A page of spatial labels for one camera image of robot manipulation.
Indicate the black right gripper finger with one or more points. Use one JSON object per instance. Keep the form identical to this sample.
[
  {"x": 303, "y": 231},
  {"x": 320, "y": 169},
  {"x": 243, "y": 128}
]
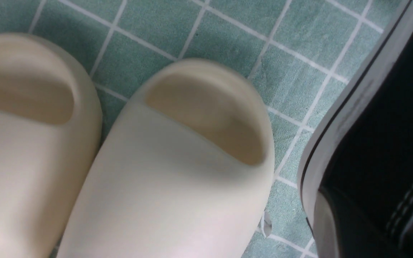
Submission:
[{"x": 340, "y": 230}]

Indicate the green checkered cloth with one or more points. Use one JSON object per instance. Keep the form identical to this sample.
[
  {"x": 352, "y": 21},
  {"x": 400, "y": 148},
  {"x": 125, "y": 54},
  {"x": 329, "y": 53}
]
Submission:
[{"x": 299, "y": 54}]

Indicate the cream slipper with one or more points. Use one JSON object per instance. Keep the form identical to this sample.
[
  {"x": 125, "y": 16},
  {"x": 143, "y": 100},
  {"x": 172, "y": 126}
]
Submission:
[
  {"x": 185, "y": 171},
  {"x": 50, "y": 130}
]

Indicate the black canvas sneaker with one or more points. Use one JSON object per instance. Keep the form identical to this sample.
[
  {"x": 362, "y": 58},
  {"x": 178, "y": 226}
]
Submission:
[{"x": 363, "y": 146}]

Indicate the right cream slipper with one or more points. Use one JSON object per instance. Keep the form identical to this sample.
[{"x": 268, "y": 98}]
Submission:
[{"x": 185, "y": 171}]

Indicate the left cream slipper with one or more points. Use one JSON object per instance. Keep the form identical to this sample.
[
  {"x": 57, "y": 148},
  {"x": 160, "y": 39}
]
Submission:
[{"x": 50, "y": 130}]

